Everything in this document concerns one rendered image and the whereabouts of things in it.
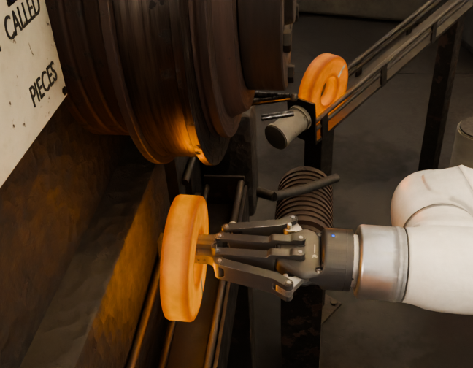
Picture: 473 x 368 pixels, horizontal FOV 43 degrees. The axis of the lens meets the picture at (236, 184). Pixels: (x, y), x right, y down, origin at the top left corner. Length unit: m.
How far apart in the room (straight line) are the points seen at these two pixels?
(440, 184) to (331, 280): 0.22
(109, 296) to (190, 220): 0.12
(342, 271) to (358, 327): 1.07
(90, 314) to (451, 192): 0.48
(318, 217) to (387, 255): 0.59
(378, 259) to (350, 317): 1.10
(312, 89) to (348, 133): 1.27
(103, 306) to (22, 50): 0.28
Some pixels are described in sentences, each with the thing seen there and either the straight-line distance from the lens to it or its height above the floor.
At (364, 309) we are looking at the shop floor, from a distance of 1.82.
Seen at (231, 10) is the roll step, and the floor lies 1.13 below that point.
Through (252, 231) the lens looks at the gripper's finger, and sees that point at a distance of 0.77.
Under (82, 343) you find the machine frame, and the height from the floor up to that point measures 0.87.
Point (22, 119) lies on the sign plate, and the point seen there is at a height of 1.09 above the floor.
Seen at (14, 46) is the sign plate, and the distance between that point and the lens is 0.56.
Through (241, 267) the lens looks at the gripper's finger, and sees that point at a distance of 0.71.
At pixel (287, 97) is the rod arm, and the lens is 0.94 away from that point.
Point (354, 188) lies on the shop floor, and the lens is 2.25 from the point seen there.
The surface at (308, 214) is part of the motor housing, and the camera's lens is 1.28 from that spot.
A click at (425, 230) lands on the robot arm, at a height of 0.88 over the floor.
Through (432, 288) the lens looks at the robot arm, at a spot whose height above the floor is 0.84.
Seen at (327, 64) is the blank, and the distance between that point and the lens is 1.33.
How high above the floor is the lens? 1.35
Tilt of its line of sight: 37 degrees down
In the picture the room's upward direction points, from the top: 4 degrees counter-clockwise
